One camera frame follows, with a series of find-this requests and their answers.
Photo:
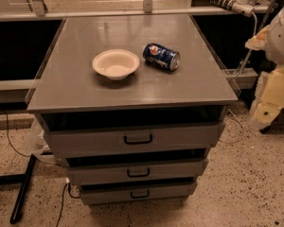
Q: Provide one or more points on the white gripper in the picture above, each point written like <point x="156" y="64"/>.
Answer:
<point x="281" y="40"/>

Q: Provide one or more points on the grey top drawer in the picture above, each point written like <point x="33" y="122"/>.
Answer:
<point x="69" y="144"/>

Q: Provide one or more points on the grey drawer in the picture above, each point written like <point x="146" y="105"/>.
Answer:
<point x="140" y="193"/>
<point x="143" y="171"/>
<point x="69" y="144"/>

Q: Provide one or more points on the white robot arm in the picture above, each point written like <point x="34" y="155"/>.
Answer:
<point x="271" y="40"/>

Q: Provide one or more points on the grey middle drawer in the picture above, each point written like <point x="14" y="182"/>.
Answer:
<point x="143" y="171"/>

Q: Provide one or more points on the grey drawer cabinet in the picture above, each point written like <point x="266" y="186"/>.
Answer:
<point x="71" y="96"/>

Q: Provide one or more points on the grey bottom drawer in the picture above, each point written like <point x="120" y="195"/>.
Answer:
<point x="140" y="193"/>

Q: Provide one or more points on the white power strip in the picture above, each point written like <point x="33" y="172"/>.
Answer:
<point x="238" y="6"/>

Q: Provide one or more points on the blue pepsi can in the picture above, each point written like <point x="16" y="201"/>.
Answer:
<point x="159" y="55"/>

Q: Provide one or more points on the white paper bowl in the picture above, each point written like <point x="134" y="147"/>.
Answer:
<point x="115" y="64"/>

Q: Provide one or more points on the black metal floor bar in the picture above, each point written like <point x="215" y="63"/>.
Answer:
<point x="17" y="210"/>

